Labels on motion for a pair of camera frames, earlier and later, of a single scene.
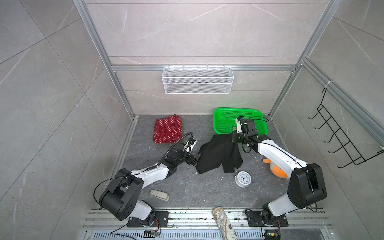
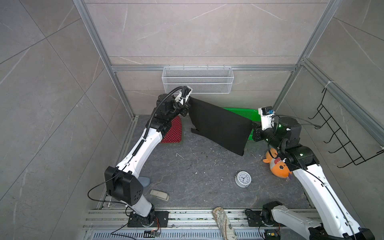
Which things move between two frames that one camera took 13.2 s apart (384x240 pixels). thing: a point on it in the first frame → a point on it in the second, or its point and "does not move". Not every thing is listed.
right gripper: [234, 135] → [258, 131]
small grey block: [159, 194] does not move
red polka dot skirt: [168, 130] does not move
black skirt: [220, 149] → [226, 129]
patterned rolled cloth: [226, 229] does not move
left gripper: [190, 160] → [183, 110]
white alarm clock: [243, 179] does not move
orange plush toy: [275, 169] does not move
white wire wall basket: [197, 80] does not move
